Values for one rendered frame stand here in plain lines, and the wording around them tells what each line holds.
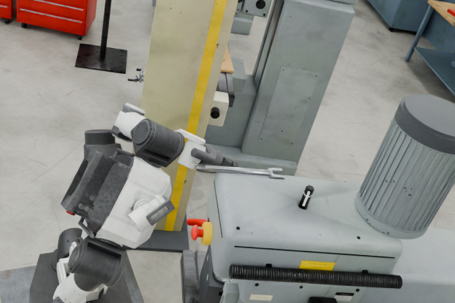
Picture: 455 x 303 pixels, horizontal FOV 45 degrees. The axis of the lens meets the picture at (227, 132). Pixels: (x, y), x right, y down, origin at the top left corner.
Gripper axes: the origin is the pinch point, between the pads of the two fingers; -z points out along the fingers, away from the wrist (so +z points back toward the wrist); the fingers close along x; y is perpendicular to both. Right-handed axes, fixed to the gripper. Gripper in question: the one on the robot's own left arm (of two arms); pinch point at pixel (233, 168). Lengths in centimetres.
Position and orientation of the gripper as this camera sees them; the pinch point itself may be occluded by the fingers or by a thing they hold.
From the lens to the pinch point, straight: 220.6
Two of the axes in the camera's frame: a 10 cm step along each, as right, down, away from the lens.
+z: -6.8, -3.3, -6.5
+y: 4.2, -9.1, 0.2
